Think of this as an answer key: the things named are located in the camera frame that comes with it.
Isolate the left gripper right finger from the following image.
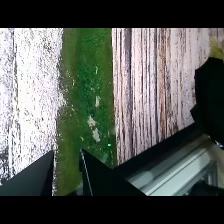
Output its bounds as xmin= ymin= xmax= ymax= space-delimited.
xmin=78 ymin=147 xmax=147 ymax=197

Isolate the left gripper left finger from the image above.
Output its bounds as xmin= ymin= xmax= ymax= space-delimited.
xmin=0 ymin=149 xmax=56 ymax=197

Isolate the black garment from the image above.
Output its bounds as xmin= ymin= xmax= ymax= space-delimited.
xmin=189 ymin=56 xmax=224 ymax=145

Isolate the silver frame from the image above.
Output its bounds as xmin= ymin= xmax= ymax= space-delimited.
xmin=125 ymin=132 xmax=224 ymax=197

